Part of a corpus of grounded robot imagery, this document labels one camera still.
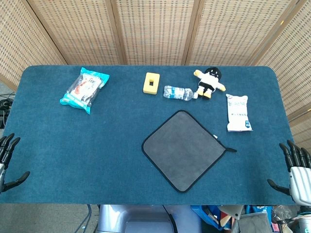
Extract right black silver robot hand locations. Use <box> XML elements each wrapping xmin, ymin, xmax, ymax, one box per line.
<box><xmin>267</xmin><ymin>139</ymin><xmax>311</xmax><ymax>207</ymax></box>

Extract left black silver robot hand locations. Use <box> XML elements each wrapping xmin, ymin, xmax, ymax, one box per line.
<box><xmin>0</xmin><ymin>133</ymin><xmax>31</xmax><ymax>194</ymax></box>

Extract grey and green cloth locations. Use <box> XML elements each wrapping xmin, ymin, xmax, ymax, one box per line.
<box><xmin>141</xmin><ymin>110</ymin><xmax>238</xmax><ymax>194</ymax></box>

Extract crumpled clear plastic bag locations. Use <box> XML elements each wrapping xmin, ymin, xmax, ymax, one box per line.
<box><xmin>271</xmin><ymin>205</ymin><xmax>295</xmax><ymax>225</ymax></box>

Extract folded grey cloth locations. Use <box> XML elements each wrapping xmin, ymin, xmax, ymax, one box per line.
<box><xmin>239</xmin><ymin>213</ymin><xmax>271</xmax><ymax>233</ymax></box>

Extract white plastic pouch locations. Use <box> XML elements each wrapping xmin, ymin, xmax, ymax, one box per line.
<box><xmin>225</xmin><ymin>93</ymin><xmax>253</xmax><ymax>133</ymax></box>

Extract blue felt table cover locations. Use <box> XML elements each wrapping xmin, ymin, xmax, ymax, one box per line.
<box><xmin>0</xmin><ymin>65</ymin><xmax>299</xmax><ymax>206</ymax></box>

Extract blue plastic crate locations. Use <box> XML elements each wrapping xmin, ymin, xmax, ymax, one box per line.
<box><xmin>190</xmin><ymin>205</ymin><xmax>243</xmax><ymax>231</ymax></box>

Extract teal snack package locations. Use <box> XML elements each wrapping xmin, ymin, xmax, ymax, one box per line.
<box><xmin>59</xmin><ymin>67</ymin><xmax>110</xmax><ymax>115</ymax></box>

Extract black white plush doll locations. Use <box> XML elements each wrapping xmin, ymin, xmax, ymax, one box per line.
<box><xmin>193</xmin><ymin>67</ymin><xmax>226</xmax><ymax>100</ymax></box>

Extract grey robot torso base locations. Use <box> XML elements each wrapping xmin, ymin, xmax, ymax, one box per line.
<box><xmin>96</xmin><ymin>204</ymin><xmax>203</xmax><ymax>233</ymax></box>

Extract clear plastic water bottle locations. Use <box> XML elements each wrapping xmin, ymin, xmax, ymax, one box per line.
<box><xmin>163</xmin><ymin>85</ymin><xmax>199</xmax><ymax>101</ymax></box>

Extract yellow sponge block with hole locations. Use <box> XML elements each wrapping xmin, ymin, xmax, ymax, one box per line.
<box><xmin>142</xmin><ymin>72</ymin><xmax>160</xmax><ymax>95</ymax></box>

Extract bamboo folding screen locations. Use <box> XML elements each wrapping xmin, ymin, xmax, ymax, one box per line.
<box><xmin>0</xmin><ymin>0</ymin><xmax>311</xmax><ymax>151</ymax></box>

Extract black floor cables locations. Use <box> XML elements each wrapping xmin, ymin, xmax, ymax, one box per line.
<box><xmin>0</xmin><ymin>93</ymin><xmax>16</xmax><ymax>129</ymax></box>

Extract blue cable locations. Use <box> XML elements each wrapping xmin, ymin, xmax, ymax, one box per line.
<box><xmin>77</xmin><ymin>204</ymin><xmax>92</xmax><ymax>233</ymax></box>

